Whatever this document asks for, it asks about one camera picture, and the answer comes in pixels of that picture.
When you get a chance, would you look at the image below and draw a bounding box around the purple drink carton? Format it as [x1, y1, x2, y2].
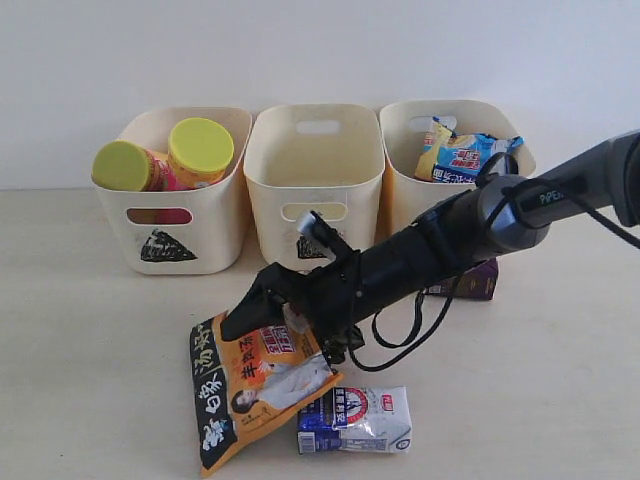
[427, 259, 499, 301]

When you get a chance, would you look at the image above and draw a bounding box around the cream bin with circle mark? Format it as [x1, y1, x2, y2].
[379, 100, 520, 235]

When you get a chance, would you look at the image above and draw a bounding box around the cream bin with triangle mark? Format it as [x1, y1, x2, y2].
[96, 106, 253, 275]

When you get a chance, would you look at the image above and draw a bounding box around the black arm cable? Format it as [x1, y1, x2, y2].
[344, 152, 640, 372]

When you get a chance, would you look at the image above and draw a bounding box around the blue instant noodle bag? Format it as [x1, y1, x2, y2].
[414, 116, 524, 184]

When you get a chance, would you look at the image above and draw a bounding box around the pink chips can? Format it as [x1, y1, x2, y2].
[144, 117, 235, 192]

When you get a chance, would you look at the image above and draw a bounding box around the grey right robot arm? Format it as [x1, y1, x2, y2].
[220, 131, 639, 353]

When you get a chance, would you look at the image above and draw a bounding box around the cream bin with square mark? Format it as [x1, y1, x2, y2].
[243, 104, 386, 271]

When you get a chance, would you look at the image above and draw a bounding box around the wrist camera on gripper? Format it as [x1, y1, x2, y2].
[297, 210, 353, 261]

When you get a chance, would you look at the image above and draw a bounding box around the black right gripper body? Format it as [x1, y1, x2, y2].
[254, 250, 364, 363]

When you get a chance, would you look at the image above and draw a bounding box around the orange instant noodle bag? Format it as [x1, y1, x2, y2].
[189, 312, 343, 478]

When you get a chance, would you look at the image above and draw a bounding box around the yellow Lays chips can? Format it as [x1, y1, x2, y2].
[91, 140, 155, 192]

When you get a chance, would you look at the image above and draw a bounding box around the blue white milk carton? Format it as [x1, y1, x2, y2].
[297, 386, 412, 454]

